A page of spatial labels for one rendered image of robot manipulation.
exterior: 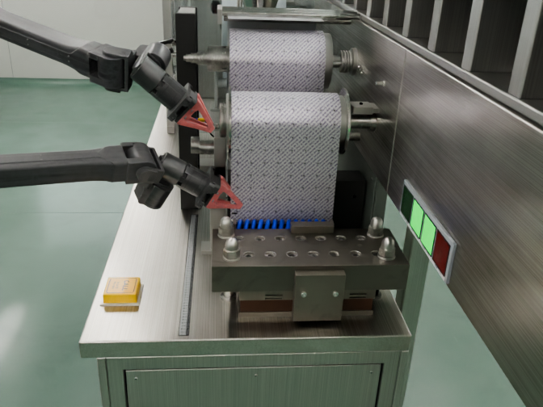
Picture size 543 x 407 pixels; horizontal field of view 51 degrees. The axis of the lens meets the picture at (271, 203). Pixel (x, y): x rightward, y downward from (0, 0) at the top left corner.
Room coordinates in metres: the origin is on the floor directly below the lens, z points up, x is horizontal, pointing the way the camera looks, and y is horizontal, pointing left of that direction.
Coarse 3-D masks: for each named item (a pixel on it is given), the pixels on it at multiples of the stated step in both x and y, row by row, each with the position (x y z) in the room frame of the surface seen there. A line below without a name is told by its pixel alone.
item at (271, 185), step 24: (240, 168) 1.16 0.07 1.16; (264, 168) 1.17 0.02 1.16; (288, 168) 1.17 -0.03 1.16; (312, 168) 1.18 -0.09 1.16; (336, 168) 1.18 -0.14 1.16; (240, 192) 1.16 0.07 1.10; (264, 192) 1.17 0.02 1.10; (288, 192) 1.17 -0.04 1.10; (312, 192) 1.18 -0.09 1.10; (240, 216) 1.16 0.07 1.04; (264, 216) 1.17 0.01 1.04; (288, 216) 1.17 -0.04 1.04; (312, 216) 1.18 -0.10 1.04
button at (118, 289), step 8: (112, 280) 1.06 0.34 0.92; (120, 280) 1.06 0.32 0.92; (128, 280) 1.06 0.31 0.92; (136, 280) 1.06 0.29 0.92; (112, 288) 1.03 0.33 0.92; (120, 288) 1.03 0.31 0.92; (128, 288) 1.03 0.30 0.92; (136, 288) 1.03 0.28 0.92; (104, 296) 1.00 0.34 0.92; (112, 296) 1.01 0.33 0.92; (120, 296) 1.01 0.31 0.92; (128, 296) 1.01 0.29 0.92; (136, 296) 1.01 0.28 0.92
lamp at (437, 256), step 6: (438, 234) 0.80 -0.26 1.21; (438, 240) 0.79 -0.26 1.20; (438, 246) 0.79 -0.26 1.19; (444, 246) 0.77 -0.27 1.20; (438, 252) 0.79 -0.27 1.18; (444, 252) 0.76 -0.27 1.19; (438, 258) 0.78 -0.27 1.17; (444, 258) 0.76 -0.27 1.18; (438, 264) 0.78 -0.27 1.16; (444, 264) 0.76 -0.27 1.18
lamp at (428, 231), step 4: (424, 220) 0.86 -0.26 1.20; (428, 220) 0.84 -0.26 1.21; (424, 224) 0.86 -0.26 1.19; (428, 224) 0.84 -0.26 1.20; (432, 224) 0.83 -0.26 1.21; (424, 228) 0.86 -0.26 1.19; (428, 228) 0.84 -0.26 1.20; (432, 228) 0.82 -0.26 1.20; (424, 232) 0.85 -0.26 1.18; (428, 232) 0.84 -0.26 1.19; (432, 232) 0.82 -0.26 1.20; (424, 236) 0.85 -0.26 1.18; (428, 236) 0.83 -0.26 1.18; (432, 236) 0.82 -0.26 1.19; (424, 240) 0.85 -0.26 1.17; (428, 240) 0.83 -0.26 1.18; (432, 240) 0.82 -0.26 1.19; (424, 244) 0.84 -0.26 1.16; (428, 244) 0.83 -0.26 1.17; (432, 244) 0.81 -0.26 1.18; (428, 248) 0.83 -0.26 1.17
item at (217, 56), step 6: (210, 48) 1.45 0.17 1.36; (216, 48) 1.45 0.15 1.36; (222, 48) 1.46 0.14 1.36; (228, 48) 1.46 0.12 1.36; (210, 54) 1.44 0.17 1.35; (216, 54) 1.44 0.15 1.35; (222, 54) 1.44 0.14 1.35; (228, 54) 1.45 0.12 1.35; (210, 60) 1.44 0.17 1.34; (216, 60) 1.44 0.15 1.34; (222, 60) 1.44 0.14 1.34; (228, 60) 1.44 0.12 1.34; (210, 66) 1.44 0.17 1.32; (216, 66) 1.44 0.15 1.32; (222, 66) 1.44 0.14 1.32; (228, 66) 1.44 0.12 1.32
